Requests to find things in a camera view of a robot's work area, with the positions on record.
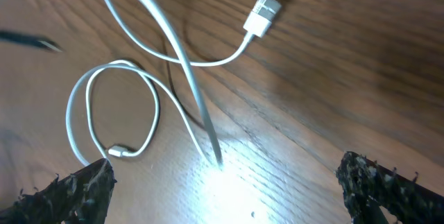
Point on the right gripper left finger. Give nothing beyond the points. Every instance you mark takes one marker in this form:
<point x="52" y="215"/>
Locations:
<point x="81" y="197"/>

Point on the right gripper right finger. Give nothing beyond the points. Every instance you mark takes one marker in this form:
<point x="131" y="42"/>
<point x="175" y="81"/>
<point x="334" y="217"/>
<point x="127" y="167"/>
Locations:
<point x="368" y="187"/>

